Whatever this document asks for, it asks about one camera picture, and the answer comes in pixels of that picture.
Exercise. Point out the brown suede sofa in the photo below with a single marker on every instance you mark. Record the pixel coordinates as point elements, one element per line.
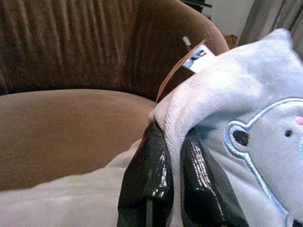
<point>71,71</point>

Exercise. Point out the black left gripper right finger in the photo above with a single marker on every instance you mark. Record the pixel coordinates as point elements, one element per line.
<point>203,194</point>

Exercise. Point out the white paper tag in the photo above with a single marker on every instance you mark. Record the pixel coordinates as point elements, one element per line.
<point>200,60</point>

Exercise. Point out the grey-blue bear pillow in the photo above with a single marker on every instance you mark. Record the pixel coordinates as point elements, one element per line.
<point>236,82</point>

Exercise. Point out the grey curtain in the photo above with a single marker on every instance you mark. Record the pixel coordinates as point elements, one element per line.
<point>260,19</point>

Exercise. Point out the orange paper tag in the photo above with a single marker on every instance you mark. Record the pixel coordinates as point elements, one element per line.
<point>170,73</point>

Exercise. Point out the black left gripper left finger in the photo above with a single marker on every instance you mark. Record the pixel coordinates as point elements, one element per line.
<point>149,179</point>

